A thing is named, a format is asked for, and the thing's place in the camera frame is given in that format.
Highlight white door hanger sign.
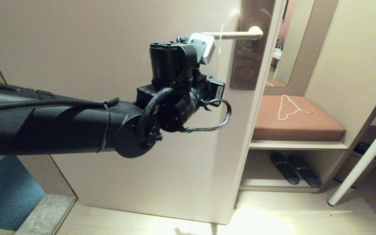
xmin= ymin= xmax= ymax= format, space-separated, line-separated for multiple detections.
xmin=214 ymin=23 xmax=225 ymax=80

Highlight white room door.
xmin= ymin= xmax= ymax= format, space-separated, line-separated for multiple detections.
xmin=0 ymin=0 xmax=275 ymax=226

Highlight brown bench cushion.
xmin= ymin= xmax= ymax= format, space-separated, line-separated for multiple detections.
xmin=252 ymin=95 xmax=346 ymax=143

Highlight dark slipper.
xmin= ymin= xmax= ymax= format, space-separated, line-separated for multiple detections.
xmin=270 ymin=153 xmax=300 ymax=186
xmin=288 ymin=154 xmax=321 ymax=189

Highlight cream bench shelf unit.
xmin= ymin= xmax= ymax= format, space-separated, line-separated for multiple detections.
xmin=239 ymin=140 xmax=348 ymax=194

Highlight white table leg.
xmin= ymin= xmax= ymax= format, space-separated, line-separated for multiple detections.
xmin=327 ymin=82 xmax=376 ymax=207

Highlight braided left arm cable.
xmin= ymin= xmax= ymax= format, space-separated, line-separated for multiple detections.
xmin=137 ymin=86 xmax=232 ymax=150

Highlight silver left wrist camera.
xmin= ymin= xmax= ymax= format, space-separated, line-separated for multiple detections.
xmin=188 ymin=33 xmax=215 ymax=65

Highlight brown door lock plate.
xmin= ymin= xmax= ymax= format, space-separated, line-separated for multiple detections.
xmin=230 ymin=0 xmax=276 ymax=90

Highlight white wire clothes hanger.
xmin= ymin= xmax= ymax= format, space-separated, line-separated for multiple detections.
xmin=277 ymin=95 xmax=314 ymax=121

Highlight cream lever door handle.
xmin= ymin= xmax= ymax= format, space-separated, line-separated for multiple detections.
xmin=201 ymin=26 xmax=264 ymax=40

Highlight taupe framed wall mirror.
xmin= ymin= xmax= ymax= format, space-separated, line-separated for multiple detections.
xmin=262 ymin=0 xmax=339 ymax=97

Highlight smooth black left arm cable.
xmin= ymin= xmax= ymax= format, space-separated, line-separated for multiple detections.
xmin=0 ymin=97 xmax=120 ymax=115

